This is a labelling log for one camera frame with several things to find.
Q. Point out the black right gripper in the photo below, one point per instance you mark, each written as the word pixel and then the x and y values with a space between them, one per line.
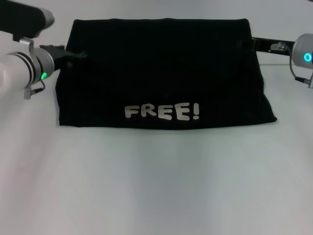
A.
pixel 271 44

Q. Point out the black shirt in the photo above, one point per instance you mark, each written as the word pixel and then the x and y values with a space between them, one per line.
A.
pixel 159 73

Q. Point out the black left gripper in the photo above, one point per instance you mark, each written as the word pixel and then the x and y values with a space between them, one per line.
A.
pixel 60 55

